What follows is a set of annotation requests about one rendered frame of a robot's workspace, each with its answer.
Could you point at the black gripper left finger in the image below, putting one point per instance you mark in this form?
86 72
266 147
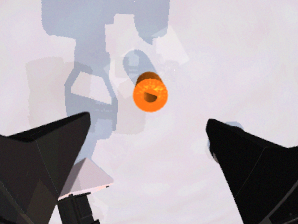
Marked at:
35 164

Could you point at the orange knob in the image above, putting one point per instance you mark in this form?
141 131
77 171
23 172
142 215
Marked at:
150 93

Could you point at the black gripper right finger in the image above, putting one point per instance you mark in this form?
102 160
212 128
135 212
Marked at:
260 174

